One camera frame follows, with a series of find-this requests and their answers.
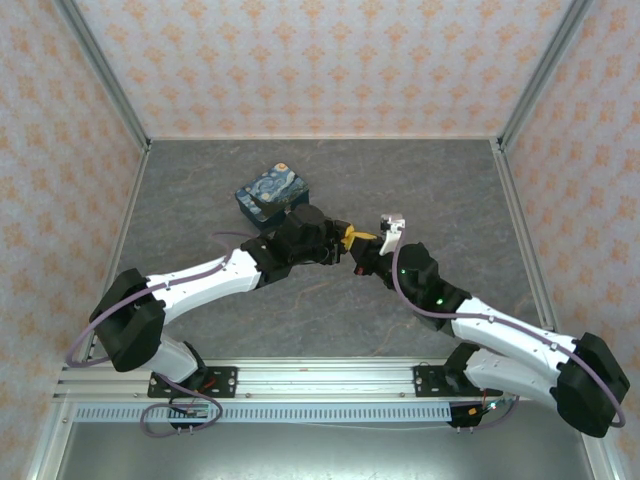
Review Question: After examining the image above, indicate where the left base circuit board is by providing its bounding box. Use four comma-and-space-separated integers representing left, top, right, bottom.
169, 402, 210, 420

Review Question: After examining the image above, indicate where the aluminium mounting rail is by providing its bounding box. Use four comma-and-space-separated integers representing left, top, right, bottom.
52, 356, 506, 402

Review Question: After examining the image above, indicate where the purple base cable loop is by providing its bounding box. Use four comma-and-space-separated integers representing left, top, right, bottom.
139, 378, 224, 438
457, 394, 519, 434

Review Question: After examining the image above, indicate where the aluminium frame post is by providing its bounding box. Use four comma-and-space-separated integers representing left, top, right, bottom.
497, 0, 597, 152
53, 0, 153, 152

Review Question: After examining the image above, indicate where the slotted grey cable duct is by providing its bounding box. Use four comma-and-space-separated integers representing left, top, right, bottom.
73, 403, 455, 424

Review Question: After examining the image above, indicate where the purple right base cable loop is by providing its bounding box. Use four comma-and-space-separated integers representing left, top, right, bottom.
457, 394, 519, 434

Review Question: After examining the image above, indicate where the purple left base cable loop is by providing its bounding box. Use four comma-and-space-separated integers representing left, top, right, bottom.
139, 378, 224, 438

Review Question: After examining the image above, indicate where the right base circuit board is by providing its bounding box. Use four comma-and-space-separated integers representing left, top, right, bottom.
464, 398, 504, 418

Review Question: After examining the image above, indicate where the aluminium table edge rail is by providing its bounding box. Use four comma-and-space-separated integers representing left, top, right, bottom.
78, 142, 153, 362
490, 138, 560, 332

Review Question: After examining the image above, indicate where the base circuit board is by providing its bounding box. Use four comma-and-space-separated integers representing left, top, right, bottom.
464, 398, 504, 418
169, 402, 210, 420

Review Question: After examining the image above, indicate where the starry night print box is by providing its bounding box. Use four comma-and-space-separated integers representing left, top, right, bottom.
234, 160, 312, 232

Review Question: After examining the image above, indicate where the yellow padlock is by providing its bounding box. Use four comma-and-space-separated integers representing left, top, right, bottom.
341, 223, 377, 251

